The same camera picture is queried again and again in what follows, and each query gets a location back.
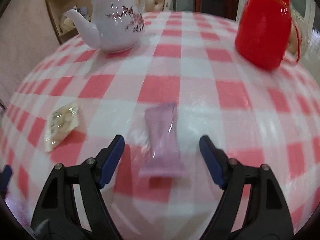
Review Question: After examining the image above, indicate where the white nut snack packet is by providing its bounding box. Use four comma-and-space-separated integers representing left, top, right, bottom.
44, 101, 79, 152

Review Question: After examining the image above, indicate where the purple snack packet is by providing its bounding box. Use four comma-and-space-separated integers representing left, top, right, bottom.
138, 103, 188, 178

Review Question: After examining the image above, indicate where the red white checkered tablecloth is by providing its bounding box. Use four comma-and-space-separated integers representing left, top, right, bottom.
1, 12, 319, 239

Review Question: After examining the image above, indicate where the red plastic jug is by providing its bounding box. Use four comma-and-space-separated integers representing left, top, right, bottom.
235, 0, 301, 72

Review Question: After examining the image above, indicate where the wooden corner shelf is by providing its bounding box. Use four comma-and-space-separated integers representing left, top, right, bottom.
45, 0, 93, 44

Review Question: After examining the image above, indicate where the white floral teapot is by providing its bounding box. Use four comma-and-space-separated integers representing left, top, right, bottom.
63, 0, 145, 53

